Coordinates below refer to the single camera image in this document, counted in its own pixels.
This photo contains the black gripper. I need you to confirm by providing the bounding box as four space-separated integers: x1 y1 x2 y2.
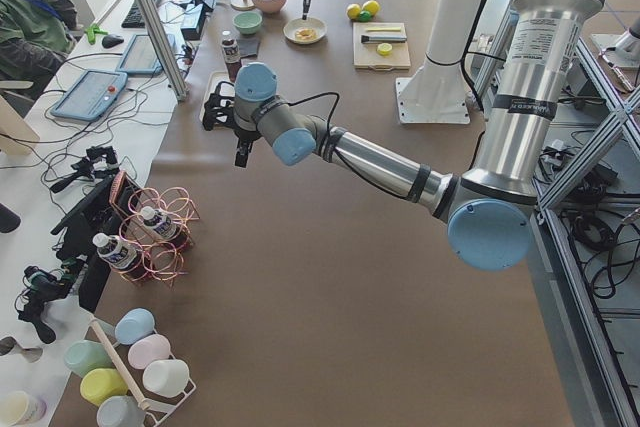
301 0 311 20
234 129 258 168

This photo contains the white round plate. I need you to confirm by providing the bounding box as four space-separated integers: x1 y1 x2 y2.
283 17 327 45

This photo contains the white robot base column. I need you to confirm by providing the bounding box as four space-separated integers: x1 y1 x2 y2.
396 0 483 124

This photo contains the twisted glazed donut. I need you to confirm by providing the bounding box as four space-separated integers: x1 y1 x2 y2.
294 28 317 43

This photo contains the cream rabbit tray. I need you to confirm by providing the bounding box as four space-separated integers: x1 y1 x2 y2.
199 70 264 126

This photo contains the tea bottle on tray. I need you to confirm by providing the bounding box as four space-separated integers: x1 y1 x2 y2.
221 30 242 82

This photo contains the yellow lemon near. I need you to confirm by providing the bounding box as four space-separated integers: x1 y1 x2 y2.
346 3 362 20

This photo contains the yellow lemon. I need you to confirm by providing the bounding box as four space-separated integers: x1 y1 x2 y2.
362 0 380 17
346 3 362 20

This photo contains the green lime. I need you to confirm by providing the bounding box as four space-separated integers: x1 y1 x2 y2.
358 10 373 22

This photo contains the mint green bowl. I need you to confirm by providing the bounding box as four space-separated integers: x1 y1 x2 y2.
233 11 263 35

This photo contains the yellow lemon far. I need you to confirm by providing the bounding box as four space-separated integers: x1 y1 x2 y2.
362 0 380 17

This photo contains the yellow plastic knife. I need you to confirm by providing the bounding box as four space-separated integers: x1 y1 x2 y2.
365 26 402 33

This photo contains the grey folded cloth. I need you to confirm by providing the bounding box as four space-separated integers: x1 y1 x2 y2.
236 37 260 58

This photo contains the wooden cutting board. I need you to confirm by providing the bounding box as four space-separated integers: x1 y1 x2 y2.
353 22 411 70

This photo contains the half lemon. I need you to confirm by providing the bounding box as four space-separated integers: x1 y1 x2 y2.
376 43 393 57

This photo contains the tea bottle in rack upper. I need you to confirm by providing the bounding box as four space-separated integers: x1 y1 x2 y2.
140 206 188 247

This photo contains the tea bottle in rack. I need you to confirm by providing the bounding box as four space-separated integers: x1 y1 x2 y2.
140 206 188 247
92 232 146 281

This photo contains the teach pendant far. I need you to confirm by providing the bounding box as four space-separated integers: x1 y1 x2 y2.
116 34 163 77

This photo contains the teach pendant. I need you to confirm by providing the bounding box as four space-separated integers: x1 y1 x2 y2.
50 70 128 122
116 34 163 77

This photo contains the teach pendant near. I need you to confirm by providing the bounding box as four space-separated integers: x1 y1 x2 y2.
50 70 128 122

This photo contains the tea bottle in rack lower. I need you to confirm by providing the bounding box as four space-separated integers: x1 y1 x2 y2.
92 232 146 281

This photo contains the black keyboard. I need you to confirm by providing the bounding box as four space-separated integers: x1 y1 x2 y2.
120 0 170 30

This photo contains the black computer mouse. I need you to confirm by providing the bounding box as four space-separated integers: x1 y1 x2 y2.
101 34 124 49

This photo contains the blue cup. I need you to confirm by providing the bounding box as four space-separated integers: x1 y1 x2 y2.
115 308 155 345

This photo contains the pink cup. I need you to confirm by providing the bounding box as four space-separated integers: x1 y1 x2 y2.
128 334 171 370

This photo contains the seated person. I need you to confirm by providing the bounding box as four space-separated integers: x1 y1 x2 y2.
1 0 77 99

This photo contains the white cup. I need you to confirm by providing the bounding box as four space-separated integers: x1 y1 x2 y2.
142 359 190 398

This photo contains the green cup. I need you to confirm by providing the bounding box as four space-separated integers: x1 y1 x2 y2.
64 340 112 378

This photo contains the white cup rack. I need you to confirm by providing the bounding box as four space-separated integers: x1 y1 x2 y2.
88 314 197 426

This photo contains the yellow cup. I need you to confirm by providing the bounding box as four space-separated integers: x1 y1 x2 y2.
79 368 128 406

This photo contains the grey cup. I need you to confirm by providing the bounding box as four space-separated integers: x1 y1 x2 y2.
96 396 145 427

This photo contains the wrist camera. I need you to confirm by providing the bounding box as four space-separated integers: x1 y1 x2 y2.
201 80 236 131

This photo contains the copper wire bottle rack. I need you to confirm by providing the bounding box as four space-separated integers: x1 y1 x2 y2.
109 172 200 286

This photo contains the aluminium frame post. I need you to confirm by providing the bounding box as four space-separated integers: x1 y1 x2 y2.
134 0 188 102

